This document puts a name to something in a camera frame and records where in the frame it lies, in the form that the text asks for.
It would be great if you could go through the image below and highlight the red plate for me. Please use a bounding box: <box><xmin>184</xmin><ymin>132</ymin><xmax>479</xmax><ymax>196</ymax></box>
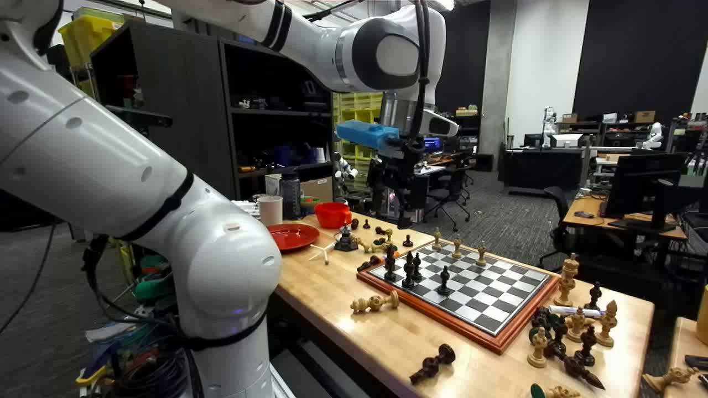
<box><xmin>270</xmin><ymin>224</ymin><xmax>318</xmax><ymax>252</ymax></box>

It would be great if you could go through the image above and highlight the dark storage cabinet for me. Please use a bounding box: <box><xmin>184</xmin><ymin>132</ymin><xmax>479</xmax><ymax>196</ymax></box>
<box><xmin>90</xmin><ymin>22</ymin><xmax>334</xmax><ymax>198</ymax></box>

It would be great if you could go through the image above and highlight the black white chessboard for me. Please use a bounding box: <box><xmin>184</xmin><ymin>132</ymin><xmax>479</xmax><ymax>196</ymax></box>
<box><xmin>355</xmin><ymin>240</ymin><xmax>560</xmax><ymax>353</ymax></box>

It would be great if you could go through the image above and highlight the red bowl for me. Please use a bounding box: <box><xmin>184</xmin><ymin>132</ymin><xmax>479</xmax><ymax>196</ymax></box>
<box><xmin>315</xmin><ymin>201</ymin><xmax>351</xmax><ymax>230</ymax></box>

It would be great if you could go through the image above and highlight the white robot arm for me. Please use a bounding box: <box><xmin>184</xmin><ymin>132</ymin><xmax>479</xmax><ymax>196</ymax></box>
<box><xmin>0</xmin><ymin>0</ymin><xmax>447</xmax><ymax>398</ymax></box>

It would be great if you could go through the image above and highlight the dark fallen chess piece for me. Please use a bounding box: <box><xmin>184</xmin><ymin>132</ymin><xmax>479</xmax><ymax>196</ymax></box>
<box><xmin>410</xmin><ymin>342</ymin><xmax>455</xmax><ymax>385</ymax></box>

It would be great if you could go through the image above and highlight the white cup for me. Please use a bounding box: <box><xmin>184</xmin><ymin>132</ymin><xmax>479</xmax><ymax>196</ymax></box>
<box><xmin>255</xmin><ymin>195</ymin><xmax>282</xmax><ymax>226</ymax></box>

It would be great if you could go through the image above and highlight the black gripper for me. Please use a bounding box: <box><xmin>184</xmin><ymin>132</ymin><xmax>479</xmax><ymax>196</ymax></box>
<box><xmin>368</xmin><ymin>136</ymin><xmax>426</xmax><ymax>228</ymax></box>

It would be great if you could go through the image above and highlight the tan fallen chess piece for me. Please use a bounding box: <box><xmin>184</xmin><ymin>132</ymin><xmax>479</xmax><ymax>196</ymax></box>
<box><xmin>350</xmin><ymin>292</ymin><xmax>400</xmax><ymax>313</ymax></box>

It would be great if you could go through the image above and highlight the black computer monitor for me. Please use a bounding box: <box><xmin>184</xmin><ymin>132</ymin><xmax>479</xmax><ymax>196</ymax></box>
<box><xmin>602</xmin><ymin>153</ymin><xmax>683</xmax><ymax>224</ymax></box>

